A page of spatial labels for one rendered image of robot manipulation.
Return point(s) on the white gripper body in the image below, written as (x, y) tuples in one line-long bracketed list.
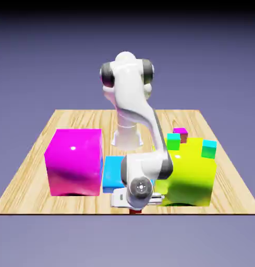
[(118, 198)]

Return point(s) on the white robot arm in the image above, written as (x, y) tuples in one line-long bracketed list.
[(131, 98)]

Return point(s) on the small red cube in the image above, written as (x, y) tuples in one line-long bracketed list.
[(136, 211)]

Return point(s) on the small green cube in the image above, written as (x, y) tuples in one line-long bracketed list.
[(209, 150), (173, 142)]

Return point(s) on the small magenta cube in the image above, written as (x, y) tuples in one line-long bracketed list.
[(182, 133)]

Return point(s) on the large blue box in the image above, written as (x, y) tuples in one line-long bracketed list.
[(112, 173)]

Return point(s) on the large magenta box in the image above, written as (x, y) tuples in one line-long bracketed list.
[(74, 162)]

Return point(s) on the large yellow box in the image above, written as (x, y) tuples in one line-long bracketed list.
[(192, 177)]

